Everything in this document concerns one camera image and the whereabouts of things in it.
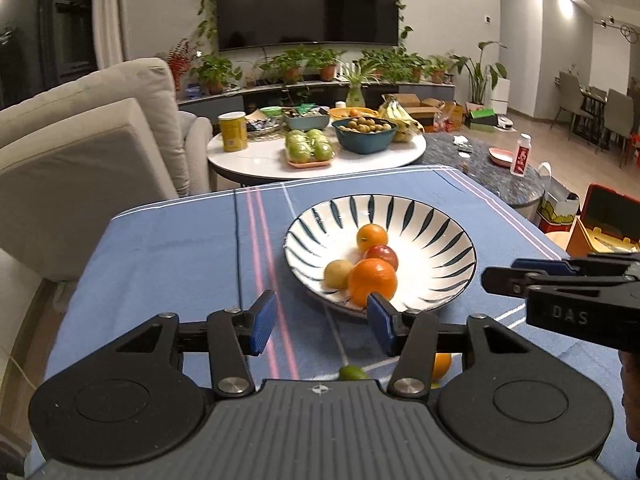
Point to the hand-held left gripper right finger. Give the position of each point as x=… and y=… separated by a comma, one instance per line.
x=380, y=325

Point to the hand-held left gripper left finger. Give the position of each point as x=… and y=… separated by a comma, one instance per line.
x=262, y=322

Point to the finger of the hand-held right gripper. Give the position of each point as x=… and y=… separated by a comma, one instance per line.
x=505, y=282
x=540, y=265

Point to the green lime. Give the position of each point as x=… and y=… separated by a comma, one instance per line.
x=352, y=373

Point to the striped white ceramic bowl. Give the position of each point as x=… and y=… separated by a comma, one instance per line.
x=440, y=250

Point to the yellow-orange citrus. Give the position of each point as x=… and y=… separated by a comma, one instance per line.
x=441, y=366

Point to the person's right hand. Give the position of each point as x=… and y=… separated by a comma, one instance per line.
x=631, y=390

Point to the large orange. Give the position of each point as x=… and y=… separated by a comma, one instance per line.
x=372, y=282

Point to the orange box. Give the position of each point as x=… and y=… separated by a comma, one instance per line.
x=582, y=242

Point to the white bag yellow print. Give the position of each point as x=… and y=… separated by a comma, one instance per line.
x=557, y=202

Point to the yellow pear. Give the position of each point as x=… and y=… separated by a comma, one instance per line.
x=339, y=274

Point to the red apple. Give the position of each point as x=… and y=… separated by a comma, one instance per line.
x=386, y=254

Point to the small orange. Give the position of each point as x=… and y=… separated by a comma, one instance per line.
x=372, y=237

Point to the red black case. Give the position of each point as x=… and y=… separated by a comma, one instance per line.
x=612, y=212

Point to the blue striped tablecloth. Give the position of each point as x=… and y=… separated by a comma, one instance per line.
x=175, y=260

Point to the dark marble round table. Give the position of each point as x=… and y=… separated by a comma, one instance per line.
x=480, y=175

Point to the white bottle red label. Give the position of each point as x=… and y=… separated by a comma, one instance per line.
x=521, y=156

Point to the pink dish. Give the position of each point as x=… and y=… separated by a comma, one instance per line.
x=500, y=157

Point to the white crumpled paper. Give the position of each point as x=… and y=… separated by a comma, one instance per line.
x=462, y=142

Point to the white robot vacuum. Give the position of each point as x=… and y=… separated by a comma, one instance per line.
x=506, y=123

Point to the green flat box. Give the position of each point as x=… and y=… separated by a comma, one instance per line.
x=482, y=116

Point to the white round coffee table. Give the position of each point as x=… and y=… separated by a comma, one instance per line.
x=260, y=157

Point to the grey dining chair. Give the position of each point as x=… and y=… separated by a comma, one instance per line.
x=567, y=95
x=617, y=115

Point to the dark dining table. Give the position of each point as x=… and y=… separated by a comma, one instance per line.
x=594, y=102

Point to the small cardboard box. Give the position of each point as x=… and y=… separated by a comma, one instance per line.
x=452, y=114

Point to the white air purifier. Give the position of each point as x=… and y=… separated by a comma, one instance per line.
x=501, y=92

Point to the tray of green apples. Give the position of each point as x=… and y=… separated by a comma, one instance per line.
x=309, y=149

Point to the teal bowl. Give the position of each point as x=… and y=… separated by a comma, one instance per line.
x=363, y=142

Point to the yellow can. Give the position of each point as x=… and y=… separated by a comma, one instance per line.
x=233, y=132

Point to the bunch of bananas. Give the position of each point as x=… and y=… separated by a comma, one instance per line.
x=400, y=117

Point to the large cardboard box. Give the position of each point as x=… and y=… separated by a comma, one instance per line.
x=417, y=105

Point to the pile of longans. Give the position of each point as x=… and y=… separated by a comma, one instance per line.
x=362, y=125

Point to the pile of snack packets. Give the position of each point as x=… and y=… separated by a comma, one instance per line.
x=261, y=121

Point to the tall leafy plant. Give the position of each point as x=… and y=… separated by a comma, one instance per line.
x=480, y=72

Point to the light teal container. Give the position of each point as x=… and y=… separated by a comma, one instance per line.
x=306, y=122

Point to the yellow basket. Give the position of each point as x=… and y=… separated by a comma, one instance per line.
x=352, y=114

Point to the grey television cabinet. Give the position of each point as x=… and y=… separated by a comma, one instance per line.
x=260, y=94

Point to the glass vase with plant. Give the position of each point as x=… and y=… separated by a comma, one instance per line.
x=355, y=91

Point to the beige sofa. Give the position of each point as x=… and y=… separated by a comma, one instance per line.
x=90, y=150

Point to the row of potted green plants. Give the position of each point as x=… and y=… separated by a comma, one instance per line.
x=290, y=60

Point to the red berry plant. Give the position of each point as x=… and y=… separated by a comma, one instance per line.
x=181, y=59

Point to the hanging green vine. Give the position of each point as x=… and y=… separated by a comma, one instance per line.
x=209, y=5
x=401, y=10

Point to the black television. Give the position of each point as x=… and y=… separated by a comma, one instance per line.
x=307, y=2

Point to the beige curtain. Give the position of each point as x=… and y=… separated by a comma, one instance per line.
x=107, y=10

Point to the dark window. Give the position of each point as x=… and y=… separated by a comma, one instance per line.
x=70, y=15

